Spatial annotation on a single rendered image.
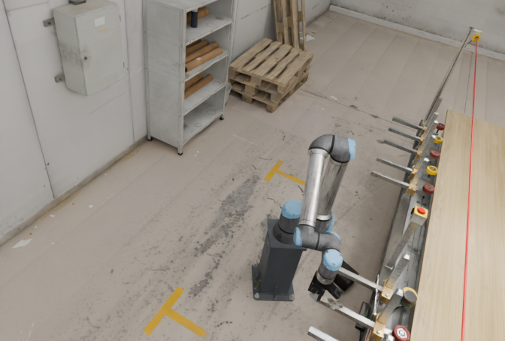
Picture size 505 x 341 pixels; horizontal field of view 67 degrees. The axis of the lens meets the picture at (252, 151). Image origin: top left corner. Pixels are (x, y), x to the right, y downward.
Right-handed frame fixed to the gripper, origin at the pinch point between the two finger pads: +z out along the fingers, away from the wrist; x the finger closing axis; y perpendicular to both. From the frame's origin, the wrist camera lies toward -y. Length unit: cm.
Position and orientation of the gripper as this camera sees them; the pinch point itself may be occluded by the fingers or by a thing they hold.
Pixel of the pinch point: (318, 300)
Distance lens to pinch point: 222.2
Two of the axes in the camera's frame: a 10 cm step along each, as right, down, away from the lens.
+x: -4.5, 5.0, -7.4
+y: -8.8, -3.9, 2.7
